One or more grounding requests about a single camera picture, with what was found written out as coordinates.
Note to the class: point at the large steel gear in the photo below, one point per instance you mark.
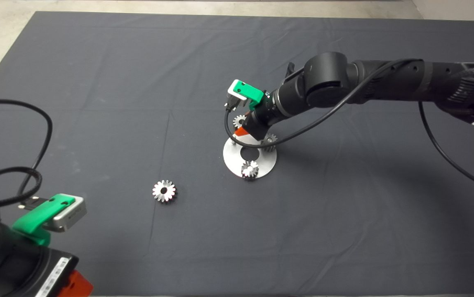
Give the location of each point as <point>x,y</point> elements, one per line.
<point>170,196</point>

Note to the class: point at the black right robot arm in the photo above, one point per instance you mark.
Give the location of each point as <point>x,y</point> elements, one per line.
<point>406,82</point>

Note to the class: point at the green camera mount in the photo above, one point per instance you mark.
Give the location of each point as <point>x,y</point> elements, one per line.
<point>38,214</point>
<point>253,94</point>

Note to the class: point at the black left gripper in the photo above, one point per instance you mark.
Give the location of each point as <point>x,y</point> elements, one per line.
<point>30,272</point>

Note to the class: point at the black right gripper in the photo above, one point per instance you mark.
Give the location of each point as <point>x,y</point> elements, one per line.
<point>261,121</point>

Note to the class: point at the dark grey table cloth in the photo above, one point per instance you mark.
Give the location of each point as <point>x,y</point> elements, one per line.
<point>220,231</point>

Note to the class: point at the silver camera box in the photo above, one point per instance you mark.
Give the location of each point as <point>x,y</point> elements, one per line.
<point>74,214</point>
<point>234,88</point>

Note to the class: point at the small steel gear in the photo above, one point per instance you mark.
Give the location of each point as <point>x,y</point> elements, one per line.
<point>239,120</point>
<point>246,173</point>
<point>270,147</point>

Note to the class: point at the round metal plate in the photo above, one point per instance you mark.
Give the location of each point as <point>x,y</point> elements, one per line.
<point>265,165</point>

